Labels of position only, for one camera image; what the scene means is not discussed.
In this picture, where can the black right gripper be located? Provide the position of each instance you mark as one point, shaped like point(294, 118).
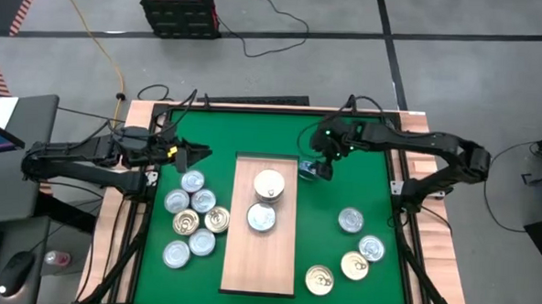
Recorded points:
point(333, 143)

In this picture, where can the black slotted floor strip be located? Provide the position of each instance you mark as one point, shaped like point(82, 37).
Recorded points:
point(255, 99)

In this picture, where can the wooden shelf board black edges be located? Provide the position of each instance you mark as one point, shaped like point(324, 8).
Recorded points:
point(259, 261)

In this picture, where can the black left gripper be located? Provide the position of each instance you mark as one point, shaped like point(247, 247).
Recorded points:
point(163, 153)

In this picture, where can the black computer mouse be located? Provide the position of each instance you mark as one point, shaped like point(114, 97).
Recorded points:
point(16, 271)

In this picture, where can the black frame clip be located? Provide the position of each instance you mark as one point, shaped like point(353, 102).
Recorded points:
point(206, 102)
point(351, 104)

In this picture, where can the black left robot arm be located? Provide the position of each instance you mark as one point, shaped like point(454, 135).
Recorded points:
point(114, 177)

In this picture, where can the grey side table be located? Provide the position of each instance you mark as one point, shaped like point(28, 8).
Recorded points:
point(24, 233)

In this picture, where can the green table mat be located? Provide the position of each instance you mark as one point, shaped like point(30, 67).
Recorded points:
point(207, 135)

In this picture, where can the dark grey desk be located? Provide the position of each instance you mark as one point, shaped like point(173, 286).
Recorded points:
point(39, 114)

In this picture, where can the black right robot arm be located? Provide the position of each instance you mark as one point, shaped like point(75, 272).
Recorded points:
point(436, 143)

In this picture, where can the black metal table frame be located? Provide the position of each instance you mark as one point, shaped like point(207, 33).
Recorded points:
point(277, 110)

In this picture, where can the red and black power box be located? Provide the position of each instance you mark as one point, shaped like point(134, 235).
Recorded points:
point(180, 17)

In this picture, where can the clear bottle red cap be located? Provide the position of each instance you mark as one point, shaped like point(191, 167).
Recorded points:
point(58, 258)

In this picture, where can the silver arm base bracket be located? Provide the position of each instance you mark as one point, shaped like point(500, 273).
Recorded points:
point(396, 188)
point(151, 179)

